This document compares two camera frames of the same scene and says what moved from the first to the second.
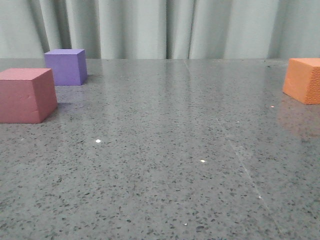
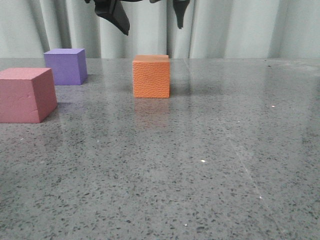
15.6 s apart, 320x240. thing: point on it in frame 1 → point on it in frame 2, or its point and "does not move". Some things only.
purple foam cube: (68, 66) does not move
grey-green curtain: (161, 29) does not move
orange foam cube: (302, 81) → (151, 76)
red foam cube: (27, 95) does not move
